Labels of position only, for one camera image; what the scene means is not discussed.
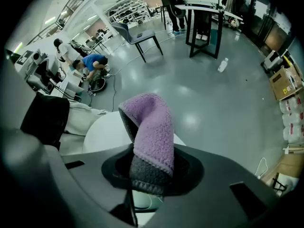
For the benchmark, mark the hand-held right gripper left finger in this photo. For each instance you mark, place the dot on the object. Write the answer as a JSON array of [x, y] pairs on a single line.
[[59, 193]]

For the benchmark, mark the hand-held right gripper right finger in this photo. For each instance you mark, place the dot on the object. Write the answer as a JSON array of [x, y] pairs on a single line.
[[213, 198]]

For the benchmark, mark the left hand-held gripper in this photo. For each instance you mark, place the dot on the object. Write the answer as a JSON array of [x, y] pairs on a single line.
[[45, 120]]

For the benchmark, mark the purple cloth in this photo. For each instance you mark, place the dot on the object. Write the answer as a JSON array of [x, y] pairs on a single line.
[[152, 127]]

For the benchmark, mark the white shelving rack with spools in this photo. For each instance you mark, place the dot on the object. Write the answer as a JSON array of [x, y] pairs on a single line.
[[129, 12]]

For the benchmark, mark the brown cardboard box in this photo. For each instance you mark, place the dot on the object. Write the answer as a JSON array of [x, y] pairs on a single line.
[[285, 83]]

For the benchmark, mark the blue chair with black legs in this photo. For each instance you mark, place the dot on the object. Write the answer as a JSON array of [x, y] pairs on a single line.
[[137, 35]]

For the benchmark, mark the white sack with red label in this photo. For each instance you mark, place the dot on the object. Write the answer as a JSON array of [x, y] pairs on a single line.
[[292, 104], [293, 134], [293, 119]]

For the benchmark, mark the black phone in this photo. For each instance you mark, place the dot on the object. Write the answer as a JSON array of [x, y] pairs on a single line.
[[139, 35]]

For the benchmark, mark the clear plastic bottle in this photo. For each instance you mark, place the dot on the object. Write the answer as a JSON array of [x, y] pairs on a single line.
[[222, 65]]

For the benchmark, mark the small white machine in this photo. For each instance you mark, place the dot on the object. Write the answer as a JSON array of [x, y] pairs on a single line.
[[273, 60]]

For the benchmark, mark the black frame table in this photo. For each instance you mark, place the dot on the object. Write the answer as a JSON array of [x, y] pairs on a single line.
[[204, 30]]

